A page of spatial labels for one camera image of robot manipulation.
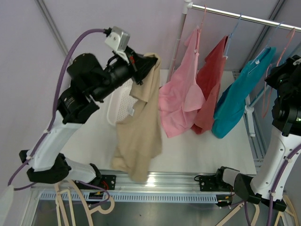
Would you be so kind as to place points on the teal t-shirt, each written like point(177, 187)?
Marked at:
point(231, 105)

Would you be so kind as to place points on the aluminium mounting rail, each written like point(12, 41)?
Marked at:
point(158, 182)

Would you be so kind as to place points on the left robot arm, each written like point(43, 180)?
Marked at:
point(90, 83)

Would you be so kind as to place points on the white perforated plastic basket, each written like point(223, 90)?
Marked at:
point(121, 104)

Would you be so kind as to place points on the beige t-shirt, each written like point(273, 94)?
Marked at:
point(139, 134)

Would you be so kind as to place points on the light pink t-shirt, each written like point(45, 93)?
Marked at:
point(181, 98)

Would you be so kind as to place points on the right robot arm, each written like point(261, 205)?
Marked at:
point(285, 142)

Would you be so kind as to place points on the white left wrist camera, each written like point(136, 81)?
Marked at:
point(118, 39)

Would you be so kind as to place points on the coral red t-shirt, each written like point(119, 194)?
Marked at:
point(209, 80)

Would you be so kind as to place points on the beige wooden hanger right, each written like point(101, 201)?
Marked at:
point(289, 216)

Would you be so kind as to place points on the pink wire hanger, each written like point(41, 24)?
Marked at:
point(204, 15)

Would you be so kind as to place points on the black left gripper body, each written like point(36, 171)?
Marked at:
point(137, 75)

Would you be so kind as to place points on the white slotted cable duct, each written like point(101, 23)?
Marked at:
point(138, 197)

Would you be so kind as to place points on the beige wooden hanger middle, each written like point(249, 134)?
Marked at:
point(236, 209)

